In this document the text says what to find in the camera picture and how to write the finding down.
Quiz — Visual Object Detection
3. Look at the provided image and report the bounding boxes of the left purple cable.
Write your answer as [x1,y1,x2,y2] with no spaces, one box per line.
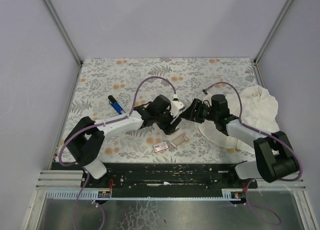
[58,76,179,230]

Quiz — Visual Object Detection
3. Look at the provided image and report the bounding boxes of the blue stapler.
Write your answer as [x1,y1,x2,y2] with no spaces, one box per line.
[108,95,125,115]

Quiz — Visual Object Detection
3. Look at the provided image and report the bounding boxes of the left aluminium extrusion rail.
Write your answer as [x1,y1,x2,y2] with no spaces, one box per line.
[36,170,83,190]

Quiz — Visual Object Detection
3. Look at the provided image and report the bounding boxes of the purple cable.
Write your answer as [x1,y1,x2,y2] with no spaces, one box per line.
[202,81,304,226]
[58,76,179,230]

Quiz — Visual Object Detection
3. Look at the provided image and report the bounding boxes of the white crumpled cloth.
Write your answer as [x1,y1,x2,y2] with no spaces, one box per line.
[195,85,280,154]

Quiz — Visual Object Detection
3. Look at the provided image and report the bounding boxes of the floral patterned table mat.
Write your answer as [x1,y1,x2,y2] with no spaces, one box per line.
[62,58,258,163]

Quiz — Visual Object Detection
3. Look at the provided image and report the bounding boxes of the right aluminium extrusion rail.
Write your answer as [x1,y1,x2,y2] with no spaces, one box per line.
[256,179,307,191]

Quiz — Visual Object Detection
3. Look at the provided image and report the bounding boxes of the white slotted cable duct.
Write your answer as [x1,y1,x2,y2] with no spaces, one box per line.
[45,189,244,201]

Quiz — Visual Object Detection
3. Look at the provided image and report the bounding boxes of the aluminium frame post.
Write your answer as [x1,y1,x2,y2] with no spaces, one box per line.
[253,0,295,66]
[42,0,83,66]

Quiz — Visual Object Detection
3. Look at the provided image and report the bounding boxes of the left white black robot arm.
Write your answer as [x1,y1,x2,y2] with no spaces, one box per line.
[63,94,185,180]

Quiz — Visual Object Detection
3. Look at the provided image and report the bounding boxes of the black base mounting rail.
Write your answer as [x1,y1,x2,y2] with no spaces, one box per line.
[51,162,260,198]

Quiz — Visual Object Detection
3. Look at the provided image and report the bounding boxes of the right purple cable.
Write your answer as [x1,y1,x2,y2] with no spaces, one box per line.
[202,81,304,226]

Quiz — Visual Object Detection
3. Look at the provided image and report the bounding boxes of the right aluminium frame post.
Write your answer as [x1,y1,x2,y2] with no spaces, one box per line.
[253,0,295,66]

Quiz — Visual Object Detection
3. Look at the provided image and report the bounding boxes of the red white staple box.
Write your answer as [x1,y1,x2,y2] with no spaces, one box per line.
[152,141,169,153]

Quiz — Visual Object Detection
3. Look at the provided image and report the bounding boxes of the left aluminium frame post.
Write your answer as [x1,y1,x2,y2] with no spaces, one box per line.
[42,0,83,66]

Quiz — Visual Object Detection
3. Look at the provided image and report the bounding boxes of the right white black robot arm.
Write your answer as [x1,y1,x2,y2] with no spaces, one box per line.
[180,94,300,183]

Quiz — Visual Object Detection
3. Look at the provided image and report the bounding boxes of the aluminium extrusion rail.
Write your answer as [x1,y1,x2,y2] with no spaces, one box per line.
[36,170,83,190]
[256,179,307,191]

